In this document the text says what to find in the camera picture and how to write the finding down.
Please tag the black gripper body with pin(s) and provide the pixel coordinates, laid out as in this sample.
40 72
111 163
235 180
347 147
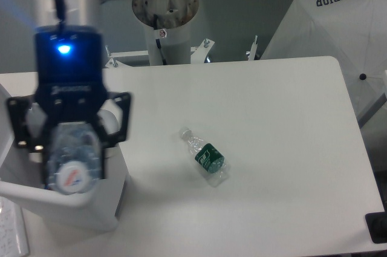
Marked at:
69 71

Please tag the white plastic trash can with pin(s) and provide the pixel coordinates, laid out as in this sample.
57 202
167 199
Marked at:
20 182

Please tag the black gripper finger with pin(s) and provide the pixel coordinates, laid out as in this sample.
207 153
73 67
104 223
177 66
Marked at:
35 138
111 124

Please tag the clear bottle blue label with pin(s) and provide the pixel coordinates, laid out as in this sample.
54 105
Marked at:
74 163

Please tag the clear bottle green label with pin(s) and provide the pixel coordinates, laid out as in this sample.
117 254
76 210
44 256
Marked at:
213 165

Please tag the white Superior umbrella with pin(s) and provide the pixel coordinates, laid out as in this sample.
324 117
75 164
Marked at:
352 31

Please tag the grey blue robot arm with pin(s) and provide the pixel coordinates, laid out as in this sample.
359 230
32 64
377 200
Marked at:
64 14

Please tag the black device at edge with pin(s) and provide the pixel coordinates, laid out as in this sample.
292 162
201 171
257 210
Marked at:
376 223

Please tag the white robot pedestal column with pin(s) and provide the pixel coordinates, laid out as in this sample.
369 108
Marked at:
166 24

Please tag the white metal base frame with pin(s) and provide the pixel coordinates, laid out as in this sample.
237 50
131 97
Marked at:
200 54

